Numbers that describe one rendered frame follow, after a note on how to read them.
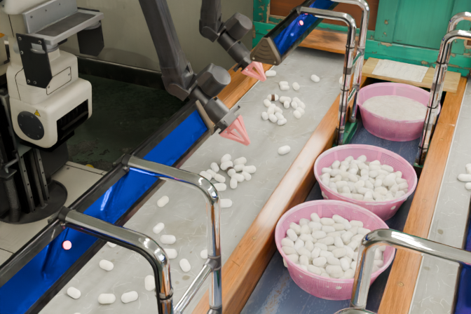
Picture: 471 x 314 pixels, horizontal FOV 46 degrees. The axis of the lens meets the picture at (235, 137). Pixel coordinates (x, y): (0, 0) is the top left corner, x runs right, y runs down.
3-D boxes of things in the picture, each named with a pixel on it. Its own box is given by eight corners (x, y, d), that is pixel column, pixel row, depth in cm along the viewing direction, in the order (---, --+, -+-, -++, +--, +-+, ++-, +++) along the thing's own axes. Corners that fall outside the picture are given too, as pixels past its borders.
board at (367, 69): (358, 75, 196) (359, 72, 196) (369, 59, 208) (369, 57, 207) (455, 93, 184) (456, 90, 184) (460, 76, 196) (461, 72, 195)
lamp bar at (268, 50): (249, 61, 139) (249, 33, 135) (323, -6, 187) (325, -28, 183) (278, 66, 136) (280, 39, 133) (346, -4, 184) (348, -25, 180)
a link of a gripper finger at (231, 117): (260, 133, 147) (235, 108, 146) (249, 146, 141) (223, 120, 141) (245, 146, 151) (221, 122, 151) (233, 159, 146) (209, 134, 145)
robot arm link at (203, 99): (193, 87, 150) (181, 97, 146) (206, 73, 145) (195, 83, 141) (210, 106, 150) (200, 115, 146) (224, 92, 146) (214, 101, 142)
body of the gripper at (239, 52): (260, 50, 183) (245, 34, 183) (247, 62, 176) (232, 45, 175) (248, 62, 188) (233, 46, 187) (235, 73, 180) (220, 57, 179)
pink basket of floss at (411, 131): (378, 153, 170) (382, 126, 165) (339, 112, 191) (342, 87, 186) (451, 139, 177) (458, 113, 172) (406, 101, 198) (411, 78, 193)
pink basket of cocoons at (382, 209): (313, 229, 140) (317, 200, 135) (309, 169, 162) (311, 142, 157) (420, 235, 138) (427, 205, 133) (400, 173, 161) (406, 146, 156)
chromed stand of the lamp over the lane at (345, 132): (281, 145, 173) (288, 7, 150) (302, 116, 189) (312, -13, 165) (339, 159, 167) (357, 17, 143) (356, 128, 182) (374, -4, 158)
